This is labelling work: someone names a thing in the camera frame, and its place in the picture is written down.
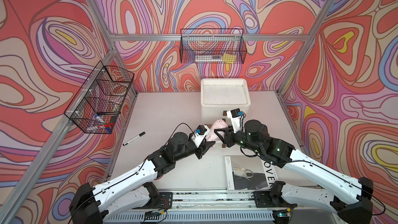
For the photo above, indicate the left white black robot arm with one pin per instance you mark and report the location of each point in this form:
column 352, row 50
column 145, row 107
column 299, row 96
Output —
column 135, row 188

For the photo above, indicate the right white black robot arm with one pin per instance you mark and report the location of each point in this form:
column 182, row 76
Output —
column 347, row 197

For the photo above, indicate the yellow item in basket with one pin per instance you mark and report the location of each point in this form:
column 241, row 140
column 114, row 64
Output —
column 229, row 58

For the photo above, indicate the black wire basket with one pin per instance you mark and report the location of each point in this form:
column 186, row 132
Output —
column 103, row 93
column 212, row 41

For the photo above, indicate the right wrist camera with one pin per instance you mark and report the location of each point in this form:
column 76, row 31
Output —
column 237, row 117

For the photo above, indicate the black wire basket left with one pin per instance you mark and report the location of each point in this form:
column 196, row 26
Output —
column 103, row 93

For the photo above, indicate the black white marker pen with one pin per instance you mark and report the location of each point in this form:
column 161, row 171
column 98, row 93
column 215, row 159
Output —
column 133, row 139

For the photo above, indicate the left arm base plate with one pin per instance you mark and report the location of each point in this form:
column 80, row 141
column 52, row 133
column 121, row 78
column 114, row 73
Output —
column 163, row 201

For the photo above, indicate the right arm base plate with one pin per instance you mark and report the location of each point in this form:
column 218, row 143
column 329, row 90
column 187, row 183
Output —
column 266, row 199

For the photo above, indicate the blue red marker pens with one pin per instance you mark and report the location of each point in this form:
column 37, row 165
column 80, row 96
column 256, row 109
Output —
column 101, row 124

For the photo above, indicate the black white magazine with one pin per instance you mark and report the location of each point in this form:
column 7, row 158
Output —
column 245, row 173

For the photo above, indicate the transparent box in basket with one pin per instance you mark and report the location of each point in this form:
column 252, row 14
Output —
column 208, row 59

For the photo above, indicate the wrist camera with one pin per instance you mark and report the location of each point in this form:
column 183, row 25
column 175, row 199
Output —
column 237, row 117
column 200, row 134

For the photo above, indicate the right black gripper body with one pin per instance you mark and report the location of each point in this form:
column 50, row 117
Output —
column 239, row 138

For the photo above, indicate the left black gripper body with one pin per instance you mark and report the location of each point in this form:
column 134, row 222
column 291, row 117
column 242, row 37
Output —
column 199, row 151

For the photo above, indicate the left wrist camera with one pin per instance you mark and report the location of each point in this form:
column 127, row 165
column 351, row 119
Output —
column 200, row 134

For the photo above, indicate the white plastic drawer cabinet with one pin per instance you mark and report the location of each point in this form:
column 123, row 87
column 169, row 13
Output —
column 221, row 95

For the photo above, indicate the black wire basket back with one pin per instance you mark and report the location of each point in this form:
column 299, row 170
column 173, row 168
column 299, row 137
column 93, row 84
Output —
column 212, row 41

